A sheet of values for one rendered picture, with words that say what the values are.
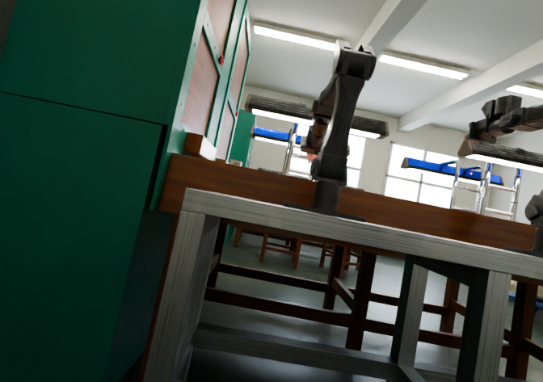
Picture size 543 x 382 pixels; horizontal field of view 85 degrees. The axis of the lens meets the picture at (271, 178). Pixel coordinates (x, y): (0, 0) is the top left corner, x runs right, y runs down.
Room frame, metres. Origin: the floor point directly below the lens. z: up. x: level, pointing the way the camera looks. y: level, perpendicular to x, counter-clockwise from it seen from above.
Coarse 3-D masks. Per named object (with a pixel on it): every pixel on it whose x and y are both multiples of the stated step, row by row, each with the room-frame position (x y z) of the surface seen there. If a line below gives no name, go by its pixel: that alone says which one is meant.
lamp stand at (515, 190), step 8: (488, 168) 1.43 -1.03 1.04; (520, 168) 1.43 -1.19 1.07; (488, 176) 1.43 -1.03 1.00; (520, 176) 1.43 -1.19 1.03; (488, 184) 1.43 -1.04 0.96; (512, 192) 1.45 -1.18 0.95; (512, 200) 1.44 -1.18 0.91; (480, 208) 1.44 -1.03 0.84; (488, 208) 1.43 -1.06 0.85; (512, 208) 1.44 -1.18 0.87; (512, 216) 1.44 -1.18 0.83
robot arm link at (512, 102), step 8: (504, 96) 0.96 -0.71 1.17; (512, 96) 0.94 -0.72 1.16; (496, 104) 0.99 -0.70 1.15; (504, 104) 0.96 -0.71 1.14; (512, 104) 0.94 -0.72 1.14; (520, 104) 0.94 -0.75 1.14; (496, 112) 0.98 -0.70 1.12; (504, 120) 0.92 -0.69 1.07; (512, 120) 0.89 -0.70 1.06; (512, 128) 0.94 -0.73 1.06
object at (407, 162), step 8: (408, 160) 1.82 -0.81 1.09; (416, 160) 1.83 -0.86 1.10; (408, 168) 1.82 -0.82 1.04; (416, 168) 1.80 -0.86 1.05; (424, 168) 1.80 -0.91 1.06; (432, 168) 1.81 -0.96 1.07; (440, 168) 1.82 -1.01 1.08; (448, 168) 1.82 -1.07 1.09; (464, 176) 1.81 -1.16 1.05; (472, 176) 1.81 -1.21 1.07; (496, 176) 1.84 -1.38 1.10; (496, 184) 1.81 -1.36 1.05
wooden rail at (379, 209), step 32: (192, 160) 0.93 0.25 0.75; (224, 192) 0.93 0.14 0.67; (256, 192) 0.93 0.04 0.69; (288, 192) 0.94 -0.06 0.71; (352, 192) 0.94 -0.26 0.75; (384, 224) 0.94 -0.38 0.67; (416, 224) 0.94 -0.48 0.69; (448, 224) 0.95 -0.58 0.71; (480, 224) 0.95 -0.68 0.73; (512, 224) 0.95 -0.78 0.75
